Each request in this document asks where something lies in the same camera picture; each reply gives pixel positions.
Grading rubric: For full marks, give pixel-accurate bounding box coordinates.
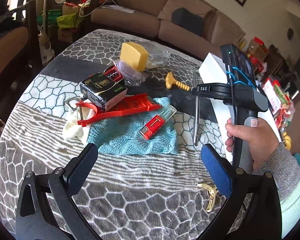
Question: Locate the red snack packet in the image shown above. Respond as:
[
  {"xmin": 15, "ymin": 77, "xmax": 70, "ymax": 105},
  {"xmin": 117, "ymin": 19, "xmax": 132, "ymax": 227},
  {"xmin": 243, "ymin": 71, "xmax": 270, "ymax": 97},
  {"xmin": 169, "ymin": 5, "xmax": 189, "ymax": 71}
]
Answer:
[{"xmin": 275, "ymin": 100, "xmax": 296, "ymax": 130}]

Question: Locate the purple case in clear wrapper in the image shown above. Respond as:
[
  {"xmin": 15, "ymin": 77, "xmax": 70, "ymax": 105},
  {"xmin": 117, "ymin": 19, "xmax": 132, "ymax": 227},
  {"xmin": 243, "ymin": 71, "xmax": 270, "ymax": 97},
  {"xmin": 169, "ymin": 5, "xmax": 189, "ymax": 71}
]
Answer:
[{"xmin": 111, "ymin": 59, "xmax": 147, "ymax": 87}]

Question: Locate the dark wooden cabinet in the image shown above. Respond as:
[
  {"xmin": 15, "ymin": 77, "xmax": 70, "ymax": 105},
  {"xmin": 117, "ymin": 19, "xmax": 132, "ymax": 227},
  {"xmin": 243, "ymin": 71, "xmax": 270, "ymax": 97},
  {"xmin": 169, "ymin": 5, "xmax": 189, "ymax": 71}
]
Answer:
[{"xmin": 264, "ymin": 44, "xmax": 300, "ymax": 85}]

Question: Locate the white paper sheet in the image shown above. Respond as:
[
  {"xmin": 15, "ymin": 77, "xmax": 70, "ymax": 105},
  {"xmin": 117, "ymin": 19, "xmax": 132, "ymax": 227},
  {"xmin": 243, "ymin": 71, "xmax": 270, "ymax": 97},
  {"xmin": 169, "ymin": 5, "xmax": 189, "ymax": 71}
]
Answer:
[{"xmin": 101, "ymin": 4, "xmax": 135, "ymax": 14}]

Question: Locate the red plastic tool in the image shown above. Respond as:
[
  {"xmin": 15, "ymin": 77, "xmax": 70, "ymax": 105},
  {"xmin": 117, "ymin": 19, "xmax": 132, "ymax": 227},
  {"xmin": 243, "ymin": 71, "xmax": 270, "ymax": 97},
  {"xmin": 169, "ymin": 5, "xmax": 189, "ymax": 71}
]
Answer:
[{"xmin": 104, "ymin": 65, "xmax": 123, "ymax": 82}]

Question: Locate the red peeler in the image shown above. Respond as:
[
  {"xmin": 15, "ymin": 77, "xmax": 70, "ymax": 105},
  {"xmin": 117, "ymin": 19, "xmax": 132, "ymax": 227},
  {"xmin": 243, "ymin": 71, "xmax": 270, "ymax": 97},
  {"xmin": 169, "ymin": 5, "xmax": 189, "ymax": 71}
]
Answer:
[{"xmin": 76, "ymin": 100, "xmax": 100, "ymax": 123}]

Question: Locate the red white snack bag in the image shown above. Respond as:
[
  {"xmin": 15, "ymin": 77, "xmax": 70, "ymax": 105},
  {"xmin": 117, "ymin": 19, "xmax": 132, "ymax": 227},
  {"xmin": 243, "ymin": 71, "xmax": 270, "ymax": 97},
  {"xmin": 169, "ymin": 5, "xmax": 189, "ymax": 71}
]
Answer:
[{"xmin": 262, "ymin": 79, "xmax": 290, "ymax": 117}]

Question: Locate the red plastic grater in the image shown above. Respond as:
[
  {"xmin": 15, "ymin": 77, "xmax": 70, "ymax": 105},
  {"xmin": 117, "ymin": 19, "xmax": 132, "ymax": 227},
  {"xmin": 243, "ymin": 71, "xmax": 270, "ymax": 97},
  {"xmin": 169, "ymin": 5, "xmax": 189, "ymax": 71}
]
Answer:
[{"xmin": 77, "ymin": 93, "xmax": 163, "ymax": 127}]

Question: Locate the yellow plastic screw toy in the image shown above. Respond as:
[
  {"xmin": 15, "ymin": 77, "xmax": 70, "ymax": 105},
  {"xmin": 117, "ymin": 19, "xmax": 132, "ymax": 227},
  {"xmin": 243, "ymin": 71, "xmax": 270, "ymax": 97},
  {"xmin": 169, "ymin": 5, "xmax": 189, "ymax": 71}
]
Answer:
[{"xmin": 165, "ymin": 72, "xmax": 192, "ymax": 91}]

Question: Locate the white cloth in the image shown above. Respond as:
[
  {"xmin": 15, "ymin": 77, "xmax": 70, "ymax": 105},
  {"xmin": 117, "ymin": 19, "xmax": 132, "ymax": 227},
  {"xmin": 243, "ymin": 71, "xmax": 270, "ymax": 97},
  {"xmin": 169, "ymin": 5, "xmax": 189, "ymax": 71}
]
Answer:
[{"xmin": 62, "ymin": 109, "xmax": 92, "ymax": 145}]

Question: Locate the long metal rod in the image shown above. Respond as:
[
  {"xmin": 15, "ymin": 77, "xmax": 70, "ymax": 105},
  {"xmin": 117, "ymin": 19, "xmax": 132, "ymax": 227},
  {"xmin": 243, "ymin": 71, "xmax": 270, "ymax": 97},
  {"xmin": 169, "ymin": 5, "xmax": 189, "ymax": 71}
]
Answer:
[{"xmin": 193, "ymin": 71, "xmax": 203, "ymax": 146}]

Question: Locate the wooden chair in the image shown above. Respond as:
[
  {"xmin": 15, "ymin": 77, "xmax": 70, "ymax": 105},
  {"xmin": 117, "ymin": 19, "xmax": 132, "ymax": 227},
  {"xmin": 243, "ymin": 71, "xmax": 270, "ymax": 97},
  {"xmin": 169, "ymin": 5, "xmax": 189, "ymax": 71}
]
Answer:
[{"xmin": 0, "ymin": 0, "xmax": 40, "ymax": 105}]

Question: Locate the clear plastic bag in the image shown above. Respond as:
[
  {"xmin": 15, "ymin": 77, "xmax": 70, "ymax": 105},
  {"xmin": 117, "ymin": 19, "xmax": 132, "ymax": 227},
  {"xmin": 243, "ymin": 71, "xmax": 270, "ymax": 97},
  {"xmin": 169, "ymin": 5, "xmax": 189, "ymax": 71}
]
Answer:
[{"xmin": 146, "ymin": 51, "xmax": 170, "ymax": 69}]

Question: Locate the white storage box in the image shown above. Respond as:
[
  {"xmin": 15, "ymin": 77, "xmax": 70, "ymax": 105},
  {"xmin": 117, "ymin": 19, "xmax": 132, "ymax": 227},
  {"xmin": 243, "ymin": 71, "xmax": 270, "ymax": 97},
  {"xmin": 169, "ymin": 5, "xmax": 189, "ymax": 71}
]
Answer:
[{"xmin": 199, "ymin": 52, "xmax": 283, "ymax": 163}]

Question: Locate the clear plastic case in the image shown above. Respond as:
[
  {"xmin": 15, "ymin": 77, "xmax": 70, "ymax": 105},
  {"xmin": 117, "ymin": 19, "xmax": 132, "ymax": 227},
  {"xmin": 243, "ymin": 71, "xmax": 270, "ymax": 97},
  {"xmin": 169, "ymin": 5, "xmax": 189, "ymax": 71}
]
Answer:
[{"xmin": 150, "ymin": 104, "xmax": 177, "ymax": 124}]

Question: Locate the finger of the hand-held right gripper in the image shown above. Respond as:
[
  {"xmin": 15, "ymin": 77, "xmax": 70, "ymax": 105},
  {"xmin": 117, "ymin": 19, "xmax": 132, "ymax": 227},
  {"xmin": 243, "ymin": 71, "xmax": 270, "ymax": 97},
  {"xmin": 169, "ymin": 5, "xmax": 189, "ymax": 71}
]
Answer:
[{"xmin": 192, "ymin": 82, "xmax": 225, "ymax": 99}]

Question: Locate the teal towel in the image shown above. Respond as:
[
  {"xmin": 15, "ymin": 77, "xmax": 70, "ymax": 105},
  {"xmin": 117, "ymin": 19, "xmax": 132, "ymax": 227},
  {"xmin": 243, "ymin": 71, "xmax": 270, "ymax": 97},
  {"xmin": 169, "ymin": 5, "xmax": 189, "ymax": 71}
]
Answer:
[{"xmin": 86, "ymin": 96, "xmax": 179, "ymax": 155}]

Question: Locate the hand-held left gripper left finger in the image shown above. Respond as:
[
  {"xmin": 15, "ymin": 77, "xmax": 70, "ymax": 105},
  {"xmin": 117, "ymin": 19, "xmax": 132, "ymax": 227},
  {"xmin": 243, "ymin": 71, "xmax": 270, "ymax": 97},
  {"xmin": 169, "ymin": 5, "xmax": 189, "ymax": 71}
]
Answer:
[{"xmin": 15, "ymin": 142, "xmax": 100, "ymax": 240}]

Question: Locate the brown cardboard box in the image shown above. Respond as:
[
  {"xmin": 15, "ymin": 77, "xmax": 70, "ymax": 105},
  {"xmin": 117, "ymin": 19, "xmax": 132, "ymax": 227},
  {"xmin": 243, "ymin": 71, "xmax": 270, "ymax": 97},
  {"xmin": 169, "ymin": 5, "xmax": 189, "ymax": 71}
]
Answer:
[{"xmin": 57, "ymin": 27, "xmax": 78, "ymax": 43}]

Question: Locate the black tissue pack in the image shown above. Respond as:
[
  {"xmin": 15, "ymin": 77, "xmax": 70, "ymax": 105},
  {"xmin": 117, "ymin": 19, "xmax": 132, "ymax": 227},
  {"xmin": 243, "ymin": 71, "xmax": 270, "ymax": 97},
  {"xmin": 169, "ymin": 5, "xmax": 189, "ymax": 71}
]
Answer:
[{"xmin": 79, "ymin": 72, "xmax": 128, "ymax": 112}]

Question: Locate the person's right hand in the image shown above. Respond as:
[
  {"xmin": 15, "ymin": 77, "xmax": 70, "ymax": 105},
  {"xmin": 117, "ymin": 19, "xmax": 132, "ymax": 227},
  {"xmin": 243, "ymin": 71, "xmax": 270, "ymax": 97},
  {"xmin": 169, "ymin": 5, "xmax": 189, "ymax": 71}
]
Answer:
[{"xmin": 225, "ymin": 118, "xmax": 280, "ymax": 173}]

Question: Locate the white upright appliance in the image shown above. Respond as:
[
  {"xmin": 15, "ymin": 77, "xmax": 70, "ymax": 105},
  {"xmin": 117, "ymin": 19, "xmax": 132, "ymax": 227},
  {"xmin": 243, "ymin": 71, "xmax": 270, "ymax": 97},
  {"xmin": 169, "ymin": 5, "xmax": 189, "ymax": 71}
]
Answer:
[{"xmin": 31, "ymin": 0, "xmax": 55, "ymax": 67}]

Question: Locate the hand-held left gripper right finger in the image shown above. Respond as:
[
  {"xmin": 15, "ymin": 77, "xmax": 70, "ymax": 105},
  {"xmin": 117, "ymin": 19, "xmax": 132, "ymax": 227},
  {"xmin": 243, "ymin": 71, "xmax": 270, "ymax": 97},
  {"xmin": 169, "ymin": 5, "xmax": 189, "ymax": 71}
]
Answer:
[{"xmin": 201, "ymin": 144, "xmax": 283, "ymax": 240}]

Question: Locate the yellow lidded clear box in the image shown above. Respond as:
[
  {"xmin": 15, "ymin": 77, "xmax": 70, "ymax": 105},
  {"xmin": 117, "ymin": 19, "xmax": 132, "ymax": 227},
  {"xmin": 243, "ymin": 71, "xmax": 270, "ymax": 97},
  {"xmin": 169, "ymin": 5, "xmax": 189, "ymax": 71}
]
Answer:
[{"xmin": 120, "ymin": 42, "xmax": 150, "ymax": 72}]

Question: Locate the yellow plastic clip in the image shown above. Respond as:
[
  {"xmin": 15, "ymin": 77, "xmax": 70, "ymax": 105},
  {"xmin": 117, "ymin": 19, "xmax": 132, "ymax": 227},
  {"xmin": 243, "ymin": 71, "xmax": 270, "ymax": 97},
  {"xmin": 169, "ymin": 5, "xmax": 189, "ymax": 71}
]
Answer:
[{"xmin": 197, "ymin": 183, "xmax": 218, "ymax": 212}]

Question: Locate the red clear lighter case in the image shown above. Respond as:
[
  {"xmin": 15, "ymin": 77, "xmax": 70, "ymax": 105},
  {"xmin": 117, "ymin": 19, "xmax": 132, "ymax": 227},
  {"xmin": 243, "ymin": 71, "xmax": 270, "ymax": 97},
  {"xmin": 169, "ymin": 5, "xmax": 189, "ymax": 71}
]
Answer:
[{"xmin": 139, "ymin": 115, "xmax": 165, "ymax": 140}]

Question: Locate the metal bottle opener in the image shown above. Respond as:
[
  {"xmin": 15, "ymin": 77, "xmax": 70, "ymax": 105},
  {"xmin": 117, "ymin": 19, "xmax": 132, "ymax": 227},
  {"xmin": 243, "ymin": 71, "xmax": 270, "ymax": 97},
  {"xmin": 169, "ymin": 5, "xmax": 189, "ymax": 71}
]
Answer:
[{"xmin": 65, "ymin": 96, "xmax": 81, "ymax": 113}]

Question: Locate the lime green bag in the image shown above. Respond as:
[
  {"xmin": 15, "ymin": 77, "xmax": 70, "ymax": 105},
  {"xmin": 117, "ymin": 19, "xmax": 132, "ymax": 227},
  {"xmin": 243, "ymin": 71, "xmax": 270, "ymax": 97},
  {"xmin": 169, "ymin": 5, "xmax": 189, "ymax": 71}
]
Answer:
[{"xmin": 56, "ymin": 14, "xmax": 84, "ymax": 29}]

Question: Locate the dark blue cushion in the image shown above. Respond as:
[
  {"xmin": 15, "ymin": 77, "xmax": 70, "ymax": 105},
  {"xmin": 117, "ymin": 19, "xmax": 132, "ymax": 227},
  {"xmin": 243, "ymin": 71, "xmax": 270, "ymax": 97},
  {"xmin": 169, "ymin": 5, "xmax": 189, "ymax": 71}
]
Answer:
[{"xmin": 171, "ymin": 7, "xmax": 205, "ymax": 37}]

